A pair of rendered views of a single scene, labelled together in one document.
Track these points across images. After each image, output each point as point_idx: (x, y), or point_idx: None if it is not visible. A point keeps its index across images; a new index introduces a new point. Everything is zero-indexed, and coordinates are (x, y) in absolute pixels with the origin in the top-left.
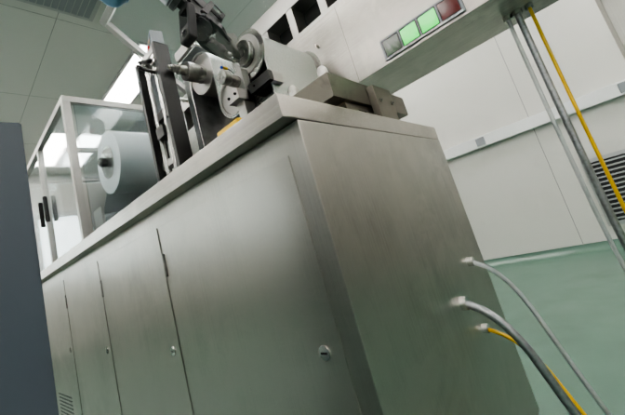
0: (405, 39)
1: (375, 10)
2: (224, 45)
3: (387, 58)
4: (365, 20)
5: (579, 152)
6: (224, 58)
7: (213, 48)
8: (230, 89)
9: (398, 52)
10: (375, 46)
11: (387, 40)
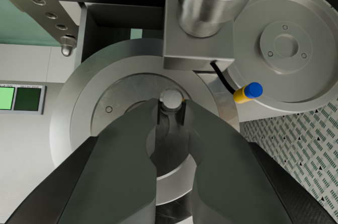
0: (8, 93)
1: (25, 160)
2: (139, 142)
3: (41, 87)
4: (46, 157)
5: None
6: (209, 114)
7: (237, 173)
8: (282, 70)
9: (25, 85)
10: (51, 113)
11: (29, 108)
